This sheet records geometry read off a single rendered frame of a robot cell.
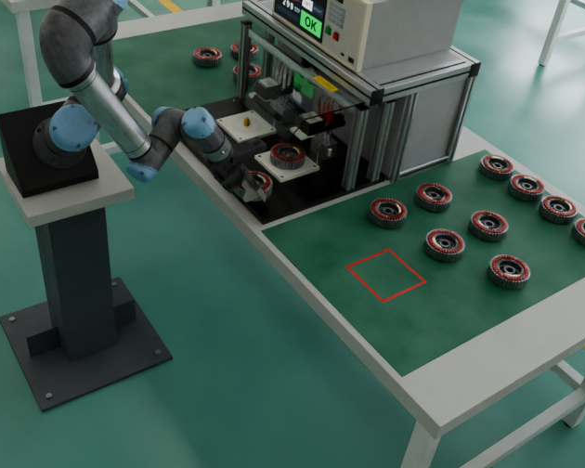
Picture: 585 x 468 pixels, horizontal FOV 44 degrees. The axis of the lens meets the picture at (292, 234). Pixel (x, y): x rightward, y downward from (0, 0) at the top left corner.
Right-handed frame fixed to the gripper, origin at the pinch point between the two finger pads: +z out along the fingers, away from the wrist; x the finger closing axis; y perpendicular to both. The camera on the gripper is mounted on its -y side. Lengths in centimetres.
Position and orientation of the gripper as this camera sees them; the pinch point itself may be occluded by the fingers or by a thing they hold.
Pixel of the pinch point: (253, 187)
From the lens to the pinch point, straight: 209.6
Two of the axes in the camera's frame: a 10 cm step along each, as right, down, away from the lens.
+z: 3.4, 4.8, 8.1
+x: 5.7, 5.7, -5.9
